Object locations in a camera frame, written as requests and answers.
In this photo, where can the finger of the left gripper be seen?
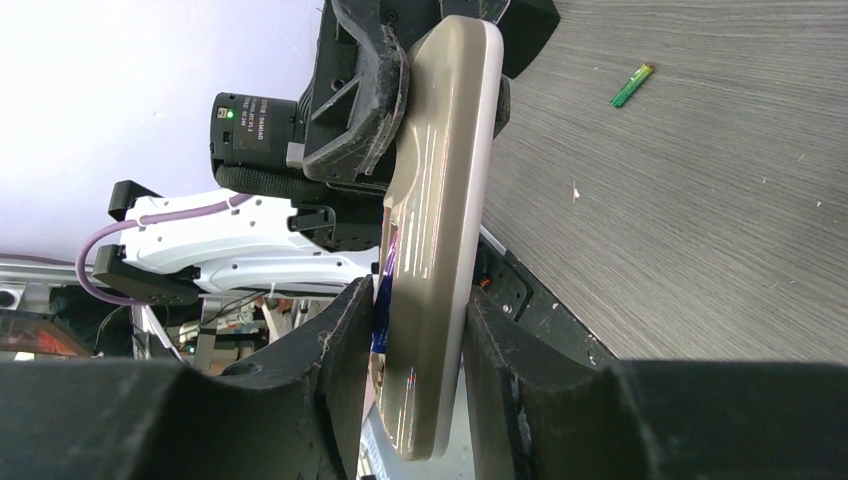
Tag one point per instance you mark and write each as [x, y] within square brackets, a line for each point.
[525, 25]

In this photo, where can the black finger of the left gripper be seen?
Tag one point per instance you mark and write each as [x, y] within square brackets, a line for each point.
[359, 89]

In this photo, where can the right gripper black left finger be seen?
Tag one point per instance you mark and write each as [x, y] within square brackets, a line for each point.
[292, 410]

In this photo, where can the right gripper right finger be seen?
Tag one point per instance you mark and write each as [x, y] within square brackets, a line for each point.
[537, 414]

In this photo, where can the white beige remote control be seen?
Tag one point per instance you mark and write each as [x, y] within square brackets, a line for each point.
[433, 210]

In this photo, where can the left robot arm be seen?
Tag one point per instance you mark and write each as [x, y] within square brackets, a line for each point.
[380, 166]

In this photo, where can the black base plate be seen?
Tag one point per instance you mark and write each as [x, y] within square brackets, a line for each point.
[524, 299]

